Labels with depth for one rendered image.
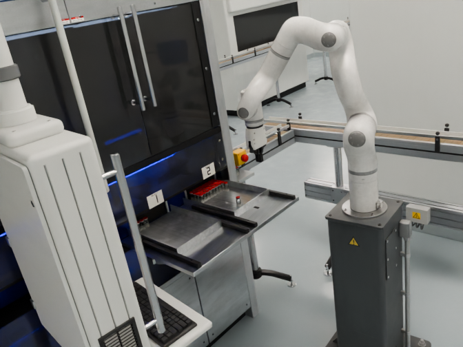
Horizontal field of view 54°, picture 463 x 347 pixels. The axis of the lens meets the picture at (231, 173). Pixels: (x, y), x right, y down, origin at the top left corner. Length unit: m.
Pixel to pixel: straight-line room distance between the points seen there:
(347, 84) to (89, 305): 1.20
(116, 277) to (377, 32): 2.44
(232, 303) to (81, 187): 1.62
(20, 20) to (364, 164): 1.36
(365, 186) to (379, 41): 1.48
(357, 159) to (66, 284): 1.19
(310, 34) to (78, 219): 1.08
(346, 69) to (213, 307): 1.42
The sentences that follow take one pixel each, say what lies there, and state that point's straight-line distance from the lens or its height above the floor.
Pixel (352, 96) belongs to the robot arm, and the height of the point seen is 1.37.
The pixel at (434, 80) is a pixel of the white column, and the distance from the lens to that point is 3.15.
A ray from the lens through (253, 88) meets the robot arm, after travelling 1.88.
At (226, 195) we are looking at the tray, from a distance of 2.27.
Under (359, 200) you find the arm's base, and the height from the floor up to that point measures 0.93.
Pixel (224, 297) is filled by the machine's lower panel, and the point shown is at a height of 0.28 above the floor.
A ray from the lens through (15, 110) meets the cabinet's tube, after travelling 1.33.
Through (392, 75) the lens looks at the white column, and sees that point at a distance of 3.24.
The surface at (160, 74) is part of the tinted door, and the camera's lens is 2.02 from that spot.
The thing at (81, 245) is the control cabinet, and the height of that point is 1.29.
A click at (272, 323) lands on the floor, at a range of 2.80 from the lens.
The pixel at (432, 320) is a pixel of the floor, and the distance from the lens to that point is 2.83.
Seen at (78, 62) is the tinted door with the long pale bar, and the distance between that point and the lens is 1.81.
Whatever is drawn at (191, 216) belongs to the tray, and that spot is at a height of 0.89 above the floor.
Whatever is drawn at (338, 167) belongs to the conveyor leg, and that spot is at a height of 0.69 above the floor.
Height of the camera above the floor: 1.83
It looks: 22 degrees down
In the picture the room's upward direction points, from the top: 9 degrees counter-clockwise
